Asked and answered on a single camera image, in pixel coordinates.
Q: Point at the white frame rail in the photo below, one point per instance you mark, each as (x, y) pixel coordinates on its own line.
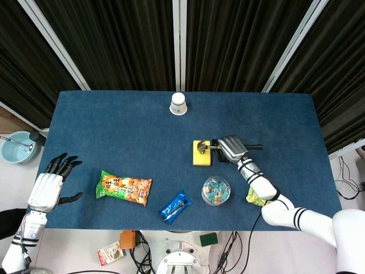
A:
(25, 118)
(346, 149)

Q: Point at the blue snack packet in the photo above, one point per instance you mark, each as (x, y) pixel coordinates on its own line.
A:
(174, 208)

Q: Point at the yellow sponge green base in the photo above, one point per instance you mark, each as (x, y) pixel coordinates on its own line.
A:
(198, 160)

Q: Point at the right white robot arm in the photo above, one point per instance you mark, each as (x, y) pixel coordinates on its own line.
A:
(285, 212)

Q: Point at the black round object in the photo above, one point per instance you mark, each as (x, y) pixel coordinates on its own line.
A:
(37, 138)

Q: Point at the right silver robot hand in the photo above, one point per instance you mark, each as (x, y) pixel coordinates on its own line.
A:
(232, 148)

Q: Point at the metal spoon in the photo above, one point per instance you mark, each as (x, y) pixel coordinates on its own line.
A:
(20, 143)

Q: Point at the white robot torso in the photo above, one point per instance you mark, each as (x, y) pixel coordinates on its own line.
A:
(179, 251)

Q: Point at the crumpled yellow snack packet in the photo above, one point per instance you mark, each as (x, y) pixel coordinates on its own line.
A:
(253, 198)

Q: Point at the white frame post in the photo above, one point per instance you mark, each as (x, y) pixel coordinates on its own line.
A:
(54, 42)
(179, 42)
(293, 45)

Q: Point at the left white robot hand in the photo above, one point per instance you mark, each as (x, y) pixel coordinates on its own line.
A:
(45, 191)

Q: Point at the orange box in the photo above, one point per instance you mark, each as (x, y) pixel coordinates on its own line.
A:
(127, 239)

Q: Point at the red white food packet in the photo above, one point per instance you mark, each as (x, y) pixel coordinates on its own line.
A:
(111, 254)

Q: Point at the green orange snack bag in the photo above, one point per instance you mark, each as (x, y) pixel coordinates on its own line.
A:
(125, 189)

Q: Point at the green scouring pad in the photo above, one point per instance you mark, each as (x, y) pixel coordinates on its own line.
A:
(209, 239)

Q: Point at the black pleated curtain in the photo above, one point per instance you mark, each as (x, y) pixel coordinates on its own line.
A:
(119, 42)

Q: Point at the light blue bowl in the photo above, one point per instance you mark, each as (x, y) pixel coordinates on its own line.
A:
(12, 154)

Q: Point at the blue table cloth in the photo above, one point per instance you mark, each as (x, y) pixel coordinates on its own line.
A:
(128, 137)

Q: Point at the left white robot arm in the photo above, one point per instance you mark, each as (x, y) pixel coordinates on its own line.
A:
(27, 234)

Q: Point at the clear bowl of candies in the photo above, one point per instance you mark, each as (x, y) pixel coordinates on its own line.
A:
(215, 190)

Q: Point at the white paper cup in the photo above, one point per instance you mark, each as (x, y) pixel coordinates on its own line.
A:
(178, 105)

